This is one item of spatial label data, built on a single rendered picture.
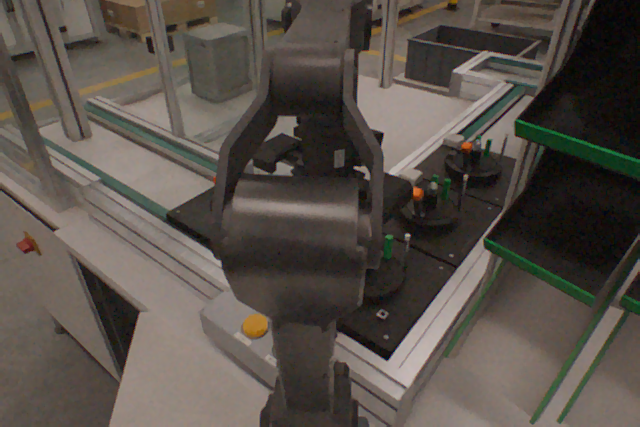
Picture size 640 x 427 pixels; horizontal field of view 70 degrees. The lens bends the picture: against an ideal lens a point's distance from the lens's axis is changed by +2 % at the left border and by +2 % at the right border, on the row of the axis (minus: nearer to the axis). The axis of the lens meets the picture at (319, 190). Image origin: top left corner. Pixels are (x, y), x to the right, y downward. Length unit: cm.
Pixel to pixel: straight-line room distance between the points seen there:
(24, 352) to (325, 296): 210
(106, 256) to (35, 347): 116
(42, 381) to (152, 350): 125
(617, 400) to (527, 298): 15
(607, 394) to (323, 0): 59
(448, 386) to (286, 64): 71
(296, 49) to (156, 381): 73
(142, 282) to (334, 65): 88
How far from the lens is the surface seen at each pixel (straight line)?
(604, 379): 73
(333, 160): 46
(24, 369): 223
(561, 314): 72
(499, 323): 73
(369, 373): 74
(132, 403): 89
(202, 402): 85
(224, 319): 82
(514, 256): 59
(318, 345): 30
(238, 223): 21
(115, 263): 114
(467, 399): 87
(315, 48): 25
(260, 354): 76
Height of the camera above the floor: 157
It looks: 34 degrees down
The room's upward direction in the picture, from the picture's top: straight up
